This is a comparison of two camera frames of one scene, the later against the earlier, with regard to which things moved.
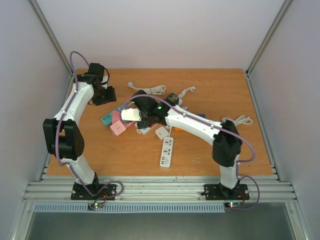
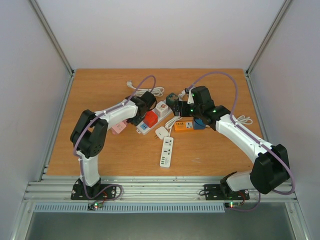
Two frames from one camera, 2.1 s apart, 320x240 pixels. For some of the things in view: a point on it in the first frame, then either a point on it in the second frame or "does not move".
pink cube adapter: [117, 127] does not move
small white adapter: [161, 132] does not move
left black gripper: [112, 98] -> [136, 123]
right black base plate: [218, 192] does not move
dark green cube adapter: [172, 99] does not move
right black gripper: [144, 116] -> [180, 109]
